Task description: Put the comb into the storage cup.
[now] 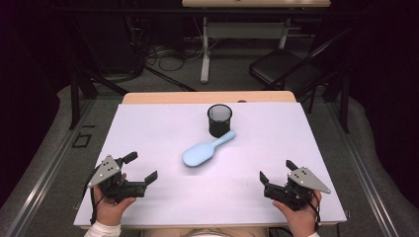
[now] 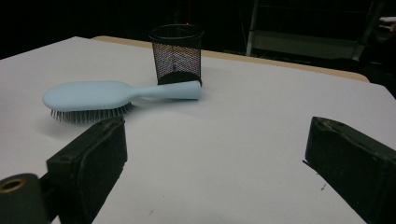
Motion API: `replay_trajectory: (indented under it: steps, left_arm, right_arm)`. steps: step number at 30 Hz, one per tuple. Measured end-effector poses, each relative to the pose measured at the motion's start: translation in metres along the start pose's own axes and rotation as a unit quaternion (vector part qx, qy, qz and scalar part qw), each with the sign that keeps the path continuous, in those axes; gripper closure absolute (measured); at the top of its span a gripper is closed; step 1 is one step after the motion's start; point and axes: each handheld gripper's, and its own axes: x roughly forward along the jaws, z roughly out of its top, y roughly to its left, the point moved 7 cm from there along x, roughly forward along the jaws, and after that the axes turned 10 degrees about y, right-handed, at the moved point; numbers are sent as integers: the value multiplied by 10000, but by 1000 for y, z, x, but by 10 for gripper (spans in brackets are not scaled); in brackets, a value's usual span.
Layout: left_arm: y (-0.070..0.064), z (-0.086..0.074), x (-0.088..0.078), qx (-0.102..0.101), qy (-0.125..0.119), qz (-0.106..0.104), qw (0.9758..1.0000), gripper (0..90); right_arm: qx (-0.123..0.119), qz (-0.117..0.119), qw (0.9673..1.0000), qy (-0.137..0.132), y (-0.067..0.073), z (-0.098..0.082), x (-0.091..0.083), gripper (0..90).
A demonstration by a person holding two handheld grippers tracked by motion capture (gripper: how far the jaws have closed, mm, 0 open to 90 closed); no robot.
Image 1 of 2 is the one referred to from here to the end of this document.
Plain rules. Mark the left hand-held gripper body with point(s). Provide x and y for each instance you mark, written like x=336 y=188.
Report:
x=108 y=171

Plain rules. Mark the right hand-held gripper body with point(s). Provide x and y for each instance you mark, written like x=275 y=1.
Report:
x=304 y=179

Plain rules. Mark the light blue hairbrush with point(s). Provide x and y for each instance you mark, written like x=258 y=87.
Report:
x=199 y=154

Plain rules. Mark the black mesh cup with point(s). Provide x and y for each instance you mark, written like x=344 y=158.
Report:
x=219 y=126

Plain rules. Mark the person's left hand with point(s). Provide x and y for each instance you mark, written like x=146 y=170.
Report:
x=110 y=212

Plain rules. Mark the person's right hand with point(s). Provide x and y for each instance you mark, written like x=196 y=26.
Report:
x=303 y=220

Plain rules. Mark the white table mat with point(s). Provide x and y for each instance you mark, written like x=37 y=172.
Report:
x=164 y=131

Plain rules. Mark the black metal stand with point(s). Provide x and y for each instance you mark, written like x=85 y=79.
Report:
x=75 y=98

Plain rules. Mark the black folding chair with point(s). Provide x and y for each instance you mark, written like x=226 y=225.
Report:
x=280 y=65

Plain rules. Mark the white-legged desk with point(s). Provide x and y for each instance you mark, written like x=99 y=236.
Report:
x=243 y=31

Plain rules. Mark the black floor socket frame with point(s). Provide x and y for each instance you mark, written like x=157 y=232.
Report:
x=74 y=144

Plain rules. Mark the metal floor rail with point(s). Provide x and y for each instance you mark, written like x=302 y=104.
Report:
x=365 y=184
x=49 y=171

